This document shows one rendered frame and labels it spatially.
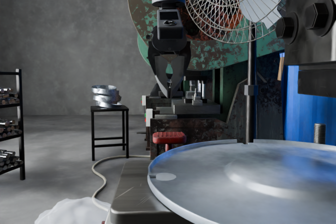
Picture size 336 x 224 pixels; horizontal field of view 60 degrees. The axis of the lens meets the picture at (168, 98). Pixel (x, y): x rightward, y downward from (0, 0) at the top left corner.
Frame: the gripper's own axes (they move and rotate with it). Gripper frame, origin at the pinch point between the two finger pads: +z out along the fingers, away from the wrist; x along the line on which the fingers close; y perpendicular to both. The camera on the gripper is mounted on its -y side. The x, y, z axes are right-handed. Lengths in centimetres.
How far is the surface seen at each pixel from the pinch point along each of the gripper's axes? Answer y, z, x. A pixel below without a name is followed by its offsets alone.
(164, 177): -33.2, 6.8, 2.5
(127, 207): -39.2, 6.9, 5.7
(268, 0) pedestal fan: 38, -29, -36
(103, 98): 254, 19, 55
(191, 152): -23.8, 6.8, -1.4
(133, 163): -27.6, 6.9, 6.0
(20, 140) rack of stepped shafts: 189, 50, 115
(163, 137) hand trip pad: -2.9, 9.1, 1.4
